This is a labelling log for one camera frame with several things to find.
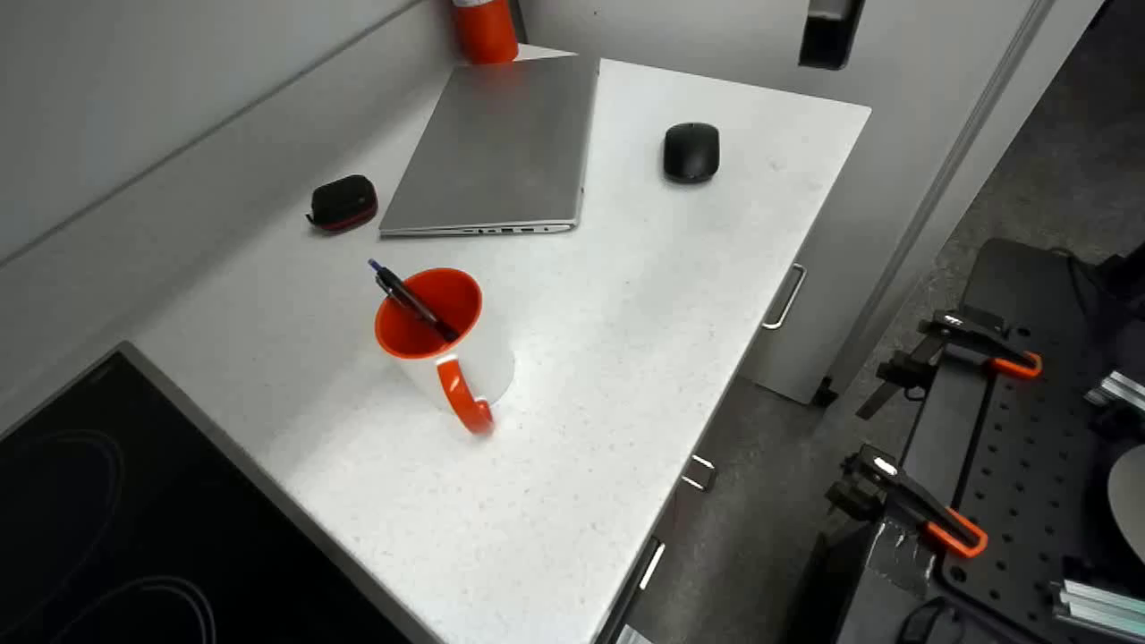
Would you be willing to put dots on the black pen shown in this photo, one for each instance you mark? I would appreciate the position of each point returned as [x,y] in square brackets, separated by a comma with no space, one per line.
[409,299]

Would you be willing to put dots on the grey closed laptop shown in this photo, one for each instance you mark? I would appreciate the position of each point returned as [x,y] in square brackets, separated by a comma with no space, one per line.
[502,148]

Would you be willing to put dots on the black computer mouse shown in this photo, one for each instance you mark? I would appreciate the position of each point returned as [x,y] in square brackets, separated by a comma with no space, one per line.
[691,151]

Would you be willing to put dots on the black earbuds case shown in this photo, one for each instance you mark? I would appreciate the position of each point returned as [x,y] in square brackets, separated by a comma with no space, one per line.
[345,200]

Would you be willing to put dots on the white mug orange inside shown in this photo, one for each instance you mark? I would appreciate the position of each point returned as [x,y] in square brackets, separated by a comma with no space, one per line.
[483,352]

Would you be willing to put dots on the black wall box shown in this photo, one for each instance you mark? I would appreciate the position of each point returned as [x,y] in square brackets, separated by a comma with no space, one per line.
[830,32]

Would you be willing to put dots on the grey round robot base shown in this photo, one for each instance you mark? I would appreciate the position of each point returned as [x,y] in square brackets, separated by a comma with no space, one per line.
[1132,501]

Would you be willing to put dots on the aluminium extrusion bar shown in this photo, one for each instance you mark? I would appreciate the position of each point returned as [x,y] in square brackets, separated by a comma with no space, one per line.
[1103,609]
[1121,389]

